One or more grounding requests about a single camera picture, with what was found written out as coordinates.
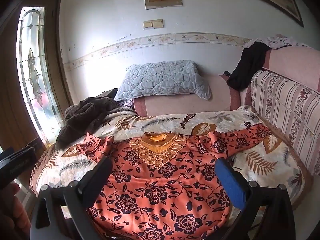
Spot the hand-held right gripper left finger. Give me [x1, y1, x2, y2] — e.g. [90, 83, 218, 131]
[30, 155, 114, 240]

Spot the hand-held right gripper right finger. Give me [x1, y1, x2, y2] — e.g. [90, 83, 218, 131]
[215, 157, 297, 240]

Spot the orange floral blouse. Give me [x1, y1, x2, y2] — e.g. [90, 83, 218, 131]
[76, 124, 272, 240]

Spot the person's left hand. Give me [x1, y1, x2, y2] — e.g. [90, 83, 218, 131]
[0, 183, 31, 240]

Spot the brown fleece garment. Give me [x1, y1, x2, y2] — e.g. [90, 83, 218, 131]
[55, 95, 118, 150]

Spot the leaf print blanket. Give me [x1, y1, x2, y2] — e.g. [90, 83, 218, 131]
[30, 105, 313, 220]

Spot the black bag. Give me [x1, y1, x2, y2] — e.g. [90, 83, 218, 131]
[94, 88, 118, 101]

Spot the pink sofa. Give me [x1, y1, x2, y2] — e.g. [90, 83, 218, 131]
[134, 44, 320, 117]

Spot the striped floral sofa cushion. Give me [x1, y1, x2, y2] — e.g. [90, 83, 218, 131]
[250, 70, 320, 177]

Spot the stained glass window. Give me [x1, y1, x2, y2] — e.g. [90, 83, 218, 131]
[17, 5, 63, 146]

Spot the grey quilted pillow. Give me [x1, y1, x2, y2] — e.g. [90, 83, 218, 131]
[114, 60, 212, 102]

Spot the black garment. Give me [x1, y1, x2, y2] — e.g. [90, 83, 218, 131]
[226, 41, 272, 91]

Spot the pale lilac garment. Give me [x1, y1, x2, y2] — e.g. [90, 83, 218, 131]
[244, 34, 310, 50]

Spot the brown wooden door frame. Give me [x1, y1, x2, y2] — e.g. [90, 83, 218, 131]
[0, 0, 73, 190]

